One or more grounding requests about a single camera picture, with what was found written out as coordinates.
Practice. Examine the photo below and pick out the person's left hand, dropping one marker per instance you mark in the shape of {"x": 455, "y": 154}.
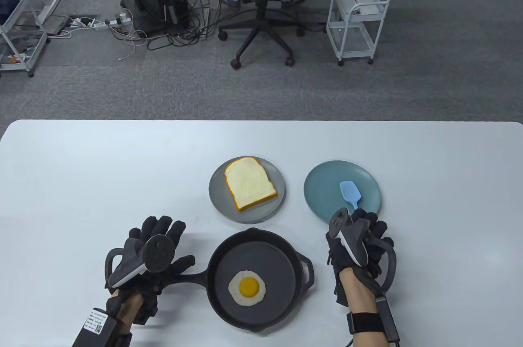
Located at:
{"x": 179, "y": 265}

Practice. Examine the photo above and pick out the person's right hand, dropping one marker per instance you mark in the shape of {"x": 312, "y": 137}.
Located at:
{"x": 335, "y": 249}

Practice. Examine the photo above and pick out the light blue dessert shovel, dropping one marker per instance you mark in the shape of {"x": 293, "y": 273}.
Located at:
{"x": 349, "y": 192}

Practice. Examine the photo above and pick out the black cast iron skillet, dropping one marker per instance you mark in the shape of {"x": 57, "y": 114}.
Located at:
{"x": 278, "y": 281}

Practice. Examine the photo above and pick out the fried egg slice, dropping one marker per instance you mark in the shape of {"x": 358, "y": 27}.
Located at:
{"x": 247, "y": 286}

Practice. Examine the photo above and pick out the grey plate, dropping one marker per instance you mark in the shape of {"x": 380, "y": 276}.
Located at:
{"x": 220, "y": 204}

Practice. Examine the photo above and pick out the toast slice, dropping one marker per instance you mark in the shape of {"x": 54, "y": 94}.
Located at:
{"x": 249, "y": 185}

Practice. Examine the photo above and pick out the person's left forearm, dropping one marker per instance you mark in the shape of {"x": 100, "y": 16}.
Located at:
{"x": 130, "y": 306}

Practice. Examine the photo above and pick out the person's right forearm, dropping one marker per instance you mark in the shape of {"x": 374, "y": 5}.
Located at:
{"x": 359, "y": 298}

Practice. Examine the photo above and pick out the dark grey tracking controller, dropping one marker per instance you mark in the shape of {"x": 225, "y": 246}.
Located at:
{"x": 355, "y": 241}
{"x": 159, "y": 251}

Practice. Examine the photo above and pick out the teal plate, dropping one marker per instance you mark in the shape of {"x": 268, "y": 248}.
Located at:
{"x": 322, "y": 192}

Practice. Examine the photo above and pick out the black labelled wrist module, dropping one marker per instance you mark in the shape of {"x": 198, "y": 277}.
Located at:
{"x": 94, "y": 330}

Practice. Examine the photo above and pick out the white rolling cart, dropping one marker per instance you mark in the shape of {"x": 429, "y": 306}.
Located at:
{"x": 350, "y": 43}

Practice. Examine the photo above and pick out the white device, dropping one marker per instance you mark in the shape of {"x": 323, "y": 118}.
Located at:
{"x": 369, "y": 7}

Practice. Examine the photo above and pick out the white power strip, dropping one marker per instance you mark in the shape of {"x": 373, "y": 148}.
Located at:
{"x": 100, "y": 25}

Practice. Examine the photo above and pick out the white metal rack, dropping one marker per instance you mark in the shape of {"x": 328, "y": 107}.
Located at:
{"x": 16, "y": 67}

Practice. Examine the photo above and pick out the black floor outlet box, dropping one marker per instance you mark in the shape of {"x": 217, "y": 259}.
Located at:
{"x": 61, "y": 24}

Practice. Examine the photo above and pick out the dark blue bag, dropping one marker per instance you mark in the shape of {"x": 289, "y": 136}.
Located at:
{"x": 6, "y": 8}

